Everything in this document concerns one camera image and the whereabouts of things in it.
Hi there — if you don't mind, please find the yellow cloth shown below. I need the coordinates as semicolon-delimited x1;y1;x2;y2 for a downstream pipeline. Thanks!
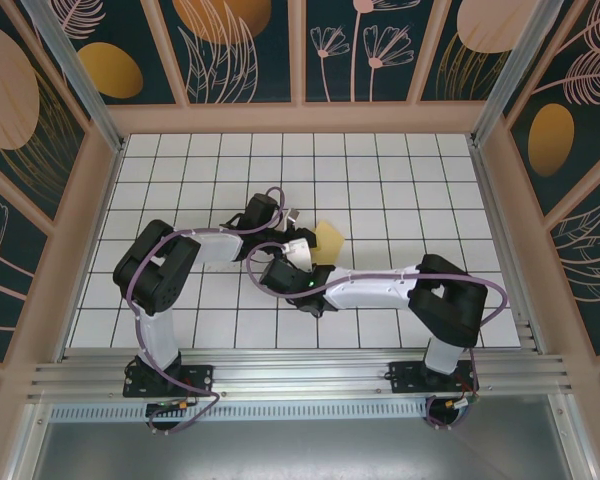
313;221;347;267

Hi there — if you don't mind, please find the grey metal sheet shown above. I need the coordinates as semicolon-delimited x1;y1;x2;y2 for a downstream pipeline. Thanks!
29;419;594;480

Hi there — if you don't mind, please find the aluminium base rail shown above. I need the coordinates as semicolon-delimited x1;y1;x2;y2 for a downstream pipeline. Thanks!
27;347;579;404

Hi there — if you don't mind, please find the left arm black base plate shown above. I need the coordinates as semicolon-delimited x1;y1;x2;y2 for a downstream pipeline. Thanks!
123;363;216;399

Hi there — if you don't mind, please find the slotted cable duct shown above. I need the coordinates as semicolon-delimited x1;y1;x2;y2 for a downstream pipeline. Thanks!
49;404;431;422

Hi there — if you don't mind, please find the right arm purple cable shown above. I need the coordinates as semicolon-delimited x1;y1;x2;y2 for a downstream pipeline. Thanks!
246;242;511;432

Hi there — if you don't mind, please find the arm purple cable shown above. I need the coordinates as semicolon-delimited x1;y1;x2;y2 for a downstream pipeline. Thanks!
246;242;511;432
129;186;289;436

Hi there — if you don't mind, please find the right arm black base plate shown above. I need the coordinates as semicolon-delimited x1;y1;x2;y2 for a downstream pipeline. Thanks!
387;359;481;396

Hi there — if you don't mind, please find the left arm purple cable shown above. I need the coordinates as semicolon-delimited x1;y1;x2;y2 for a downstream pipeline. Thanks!
129;186;289;436

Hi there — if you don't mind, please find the aluminium side rail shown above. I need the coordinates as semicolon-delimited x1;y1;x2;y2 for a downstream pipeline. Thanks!
469;142;549;354

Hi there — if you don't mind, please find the aluminium corner post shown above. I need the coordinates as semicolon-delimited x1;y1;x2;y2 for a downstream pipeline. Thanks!
471;0;565;147
20;0;127;154

